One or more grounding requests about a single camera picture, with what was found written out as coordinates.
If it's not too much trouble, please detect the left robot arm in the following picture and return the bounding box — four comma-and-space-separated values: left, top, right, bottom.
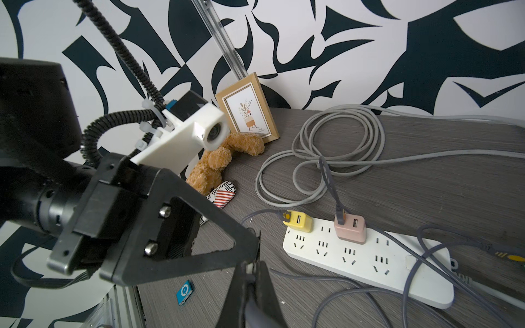
1, 1, 260, 289

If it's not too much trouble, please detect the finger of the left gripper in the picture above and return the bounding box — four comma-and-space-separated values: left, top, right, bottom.
159, 169, 261, 286

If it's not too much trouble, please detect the dark usb cable green charger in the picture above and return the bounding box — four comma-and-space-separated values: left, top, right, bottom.
270, 225, 524, 327

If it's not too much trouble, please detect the tan teddy bear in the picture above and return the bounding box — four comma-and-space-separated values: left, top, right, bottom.
186, 133, 265, 196

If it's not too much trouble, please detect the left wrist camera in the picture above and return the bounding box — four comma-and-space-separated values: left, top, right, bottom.
131, 90, 230, 174

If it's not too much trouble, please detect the blue mp3 player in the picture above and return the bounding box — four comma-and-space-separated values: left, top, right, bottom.
176, 280, 194, 306

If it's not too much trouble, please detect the grey power strip cord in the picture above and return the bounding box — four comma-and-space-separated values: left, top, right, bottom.
253, 103, 525, 208

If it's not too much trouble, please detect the white power strip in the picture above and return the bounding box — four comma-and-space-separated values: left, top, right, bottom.
282, 219, 455, 309

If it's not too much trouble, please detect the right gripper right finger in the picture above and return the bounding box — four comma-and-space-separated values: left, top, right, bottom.
254, 261, 287, 327

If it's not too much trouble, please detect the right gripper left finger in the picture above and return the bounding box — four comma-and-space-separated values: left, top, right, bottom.
216, 262, 250, 328

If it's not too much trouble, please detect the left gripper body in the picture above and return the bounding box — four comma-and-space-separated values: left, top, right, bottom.
47, 153, 201, 285

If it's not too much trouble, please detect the framed plant picture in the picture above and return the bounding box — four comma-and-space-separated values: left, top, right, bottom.
215, 72, 280, 144

